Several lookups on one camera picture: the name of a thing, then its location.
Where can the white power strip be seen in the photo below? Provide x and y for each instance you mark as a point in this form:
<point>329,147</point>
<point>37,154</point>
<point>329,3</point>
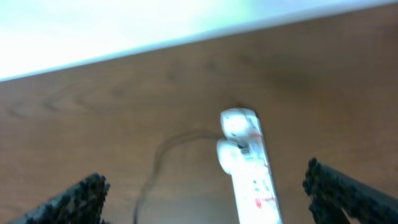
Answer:
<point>254,192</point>

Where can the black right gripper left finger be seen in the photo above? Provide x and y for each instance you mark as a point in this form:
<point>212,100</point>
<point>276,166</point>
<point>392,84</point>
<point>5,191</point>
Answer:
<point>82,203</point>

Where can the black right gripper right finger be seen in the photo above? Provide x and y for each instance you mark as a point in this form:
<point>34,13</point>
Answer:
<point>335,197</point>

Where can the white USB charger adapter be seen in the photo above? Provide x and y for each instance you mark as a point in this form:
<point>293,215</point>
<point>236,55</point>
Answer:
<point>229,155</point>

